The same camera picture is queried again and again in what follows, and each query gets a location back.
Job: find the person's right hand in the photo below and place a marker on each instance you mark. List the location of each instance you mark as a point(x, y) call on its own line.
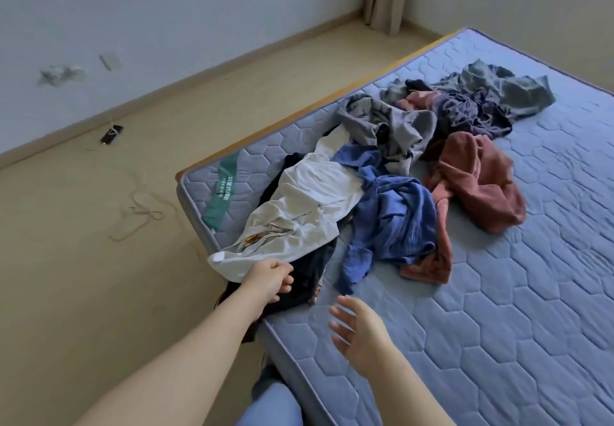
point(363, 333)

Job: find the person's left hand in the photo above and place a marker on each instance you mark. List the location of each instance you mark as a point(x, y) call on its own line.
point(269, 280)

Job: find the black garment with print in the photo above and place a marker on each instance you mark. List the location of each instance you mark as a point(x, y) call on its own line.
point(305, 282)

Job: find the white t-shirt orange label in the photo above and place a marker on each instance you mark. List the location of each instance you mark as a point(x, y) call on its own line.
point(307, 200)

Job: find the blue garment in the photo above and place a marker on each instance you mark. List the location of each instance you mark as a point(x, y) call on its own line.
point(393, 219)

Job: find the blue quilted mattress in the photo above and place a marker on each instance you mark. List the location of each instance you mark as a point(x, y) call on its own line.
point(537, 296)

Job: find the grey printed t-shirt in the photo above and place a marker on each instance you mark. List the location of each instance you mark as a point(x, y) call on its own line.
point(384, 128)

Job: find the pink red garment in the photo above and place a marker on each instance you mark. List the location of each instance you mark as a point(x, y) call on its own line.
point(480, 181)

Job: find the pink pajama shirt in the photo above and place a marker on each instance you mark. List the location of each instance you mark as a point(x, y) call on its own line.
point(419, 100)

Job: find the dark purple garment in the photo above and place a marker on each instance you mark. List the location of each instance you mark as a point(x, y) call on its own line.
point(462, 112)

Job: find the grey button-up shirt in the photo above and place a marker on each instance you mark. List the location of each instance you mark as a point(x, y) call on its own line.
point(518, 90)

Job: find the person's right forearm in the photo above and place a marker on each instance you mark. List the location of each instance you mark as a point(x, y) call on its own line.
point(408, 392)

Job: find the person's left forearm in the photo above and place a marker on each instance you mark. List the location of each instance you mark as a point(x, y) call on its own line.
point(182, 373)

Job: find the person's dark trouser leg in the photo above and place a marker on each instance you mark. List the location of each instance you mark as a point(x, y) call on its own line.
point(273, 404)

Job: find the black charger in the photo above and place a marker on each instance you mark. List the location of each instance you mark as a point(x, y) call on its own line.
point(111, 134)

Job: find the white power socket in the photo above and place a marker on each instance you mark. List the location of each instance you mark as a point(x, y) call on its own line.
point(59, 75)
point(110, 61)

